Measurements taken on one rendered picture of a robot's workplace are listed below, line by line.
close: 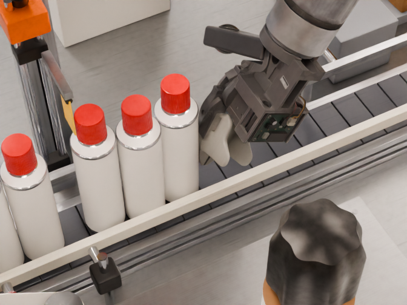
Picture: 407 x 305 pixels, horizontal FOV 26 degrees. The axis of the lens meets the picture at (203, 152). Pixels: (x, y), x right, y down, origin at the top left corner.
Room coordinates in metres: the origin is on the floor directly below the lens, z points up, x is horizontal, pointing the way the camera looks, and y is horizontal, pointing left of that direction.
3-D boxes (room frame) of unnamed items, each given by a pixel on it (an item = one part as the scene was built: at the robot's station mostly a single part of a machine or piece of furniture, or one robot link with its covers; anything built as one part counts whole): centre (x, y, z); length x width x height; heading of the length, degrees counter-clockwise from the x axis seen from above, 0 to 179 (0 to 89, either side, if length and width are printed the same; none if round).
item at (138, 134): (0.62, 0.07, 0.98); 0.05 x 0.05 x 0.20
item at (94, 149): (0.61, 0.12, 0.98); 0.05 x 0.05 x 0.20
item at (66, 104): (0.61, 0.15, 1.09); 0.03 x 0.01 x 0.06; 27
